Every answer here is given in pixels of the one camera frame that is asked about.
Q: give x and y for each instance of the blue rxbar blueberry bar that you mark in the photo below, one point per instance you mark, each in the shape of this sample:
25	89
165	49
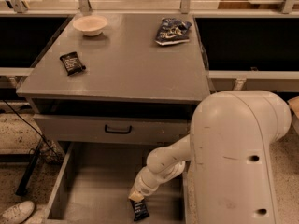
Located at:
140	210

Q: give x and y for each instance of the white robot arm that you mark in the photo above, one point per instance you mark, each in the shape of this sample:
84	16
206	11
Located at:
228	146

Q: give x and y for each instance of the blue chip bag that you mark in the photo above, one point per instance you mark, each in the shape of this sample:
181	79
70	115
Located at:
172	31

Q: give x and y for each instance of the black table leg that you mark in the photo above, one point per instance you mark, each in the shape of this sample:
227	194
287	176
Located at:
22	188

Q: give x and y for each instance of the grey drawer cabinet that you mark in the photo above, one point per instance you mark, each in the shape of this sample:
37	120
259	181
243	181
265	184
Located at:
127	74

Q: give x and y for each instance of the grey open middle drawer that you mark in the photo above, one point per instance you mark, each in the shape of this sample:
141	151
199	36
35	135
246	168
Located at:
94	183

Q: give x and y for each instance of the black drawer handle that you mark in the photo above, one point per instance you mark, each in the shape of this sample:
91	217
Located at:
112	130

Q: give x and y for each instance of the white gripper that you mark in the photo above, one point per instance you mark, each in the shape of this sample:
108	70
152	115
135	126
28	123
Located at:
142	188

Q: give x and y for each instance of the black snack bar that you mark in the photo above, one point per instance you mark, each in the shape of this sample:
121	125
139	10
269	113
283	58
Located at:
72	63

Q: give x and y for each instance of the white shoe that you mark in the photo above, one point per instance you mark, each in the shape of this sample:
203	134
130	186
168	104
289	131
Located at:
17	213

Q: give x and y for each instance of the white bowl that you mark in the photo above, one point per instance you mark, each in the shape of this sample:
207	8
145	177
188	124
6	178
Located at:
92	25

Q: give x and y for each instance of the grey top drawer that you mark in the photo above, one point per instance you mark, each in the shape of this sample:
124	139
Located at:
91	129

